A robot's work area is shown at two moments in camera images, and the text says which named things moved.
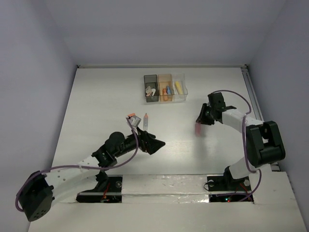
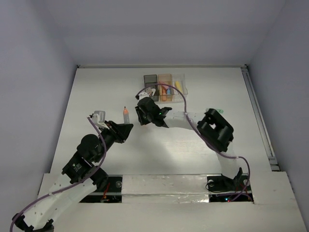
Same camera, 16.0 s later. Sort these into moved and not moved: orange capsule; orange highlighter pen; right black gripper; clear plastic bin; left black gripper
Moved: right black gripper; left black gripper; orange highlighter pen
Not moved: clear plastic bin; orange capsule
